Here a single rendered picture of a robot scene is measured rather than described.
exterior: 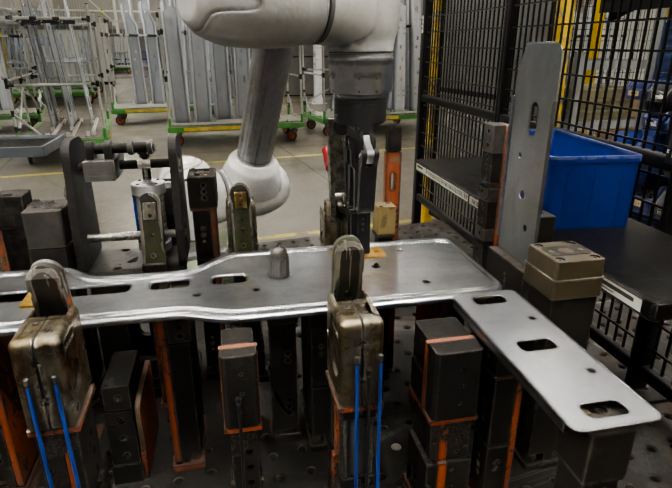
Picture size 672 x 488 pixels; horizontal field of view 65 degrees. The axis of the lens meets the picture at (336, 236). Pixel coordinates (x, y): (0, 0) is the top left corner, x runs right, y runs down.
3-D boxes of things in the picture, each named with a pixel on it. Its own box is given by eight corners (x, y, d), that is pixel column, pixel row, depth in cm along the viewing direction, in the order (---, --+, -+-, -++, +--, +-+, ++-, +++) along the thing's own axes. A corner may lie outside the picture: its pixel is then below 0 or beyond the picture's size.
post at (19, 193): (35, 397, 101) (-12, 195, 87) (43, 381, 106) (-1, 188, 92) (63, 394, 102) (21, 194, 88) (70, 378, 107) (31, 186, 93)
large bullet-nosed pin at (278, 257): (270, 289, 81) (268, 249, 78) (268, 280, 84) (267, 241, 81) (291, 287, 81) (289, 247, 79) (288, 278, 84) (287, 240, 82)
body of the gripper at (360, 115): (328, 93, 78) (329, 154, 81) (340, 98, 70) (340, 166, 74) (377, 92, 80) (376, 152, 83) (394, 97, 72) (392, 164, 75)
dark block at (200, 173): (206, 380, 106) (186, 176, 92) (207, 361, 113) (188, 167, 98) (231, 377, 107) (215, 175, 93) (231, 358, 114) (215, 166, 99)
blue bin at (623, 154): (542, 230, 92) (552, 157, 88) (479, 186, 120) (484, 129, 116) (631, 227, 94) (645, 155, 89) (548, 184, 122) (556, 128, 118)
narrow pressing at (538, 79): (529, 271, 83) (561, 41, 71) (494, 246, 93) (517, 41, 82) (533, 271, 83) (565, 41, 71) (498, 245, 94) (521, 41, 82)
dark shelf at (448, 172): (650, 324, 67) (655, 303, 66) (413, 169, 150) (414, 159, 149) (790, 307, 72) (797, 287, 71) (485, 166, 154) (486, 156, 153)
